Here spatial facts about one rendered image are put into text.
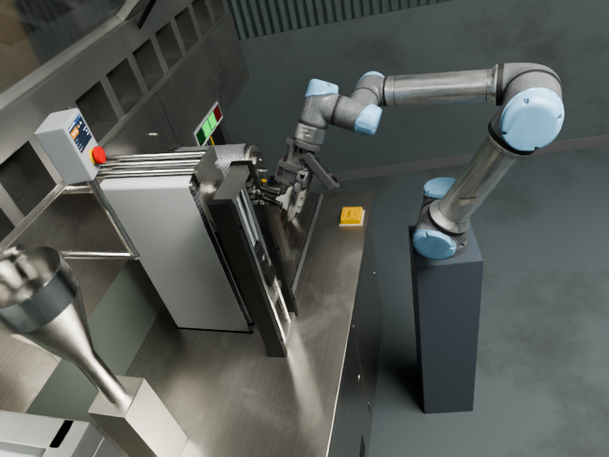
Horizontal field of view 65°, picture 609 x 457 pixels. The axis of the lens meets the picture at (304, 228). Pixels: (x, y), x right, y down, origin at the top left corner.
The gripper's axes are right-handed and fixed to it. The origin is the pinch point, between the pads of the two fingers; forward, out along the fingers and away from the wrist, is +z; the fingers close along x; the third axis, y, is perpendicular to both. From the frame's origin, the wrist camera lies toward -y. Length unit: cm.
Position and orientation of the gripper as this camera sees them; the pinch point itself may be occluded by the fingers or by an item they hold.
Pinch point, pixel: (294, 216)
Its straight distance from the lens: 127.9
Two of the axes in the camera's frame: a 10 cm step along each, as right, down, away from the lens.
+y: -9.1, -3.5, 2.2
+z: -2.7, 9.1, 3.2
